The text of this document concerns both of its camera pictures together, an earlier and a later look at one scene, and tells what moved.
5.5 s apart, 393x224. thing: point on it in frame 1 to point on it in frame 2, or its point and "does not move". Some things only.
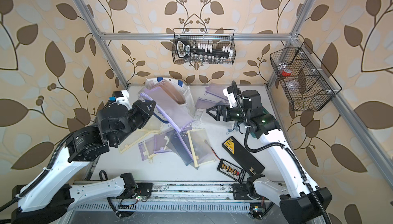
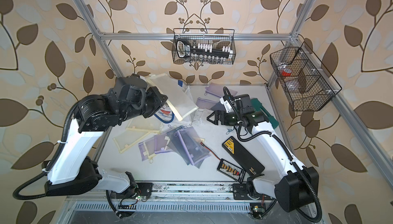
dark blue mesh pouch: x=179 y=142 does not move
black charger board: x=231 y=170 does not move
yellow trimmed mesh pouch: x=200 y=148 to x=180 y=98
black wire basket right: x=306 y=84 does not move
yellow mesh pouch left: x=153 y=125 does not move
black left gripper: x=138 y=106 to x=155 y=96
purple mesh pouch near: x=203 y=103 does not move
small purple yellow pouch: x=157 y=144 does not move
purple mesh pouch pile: x=177 y=113 to x=188 y=141
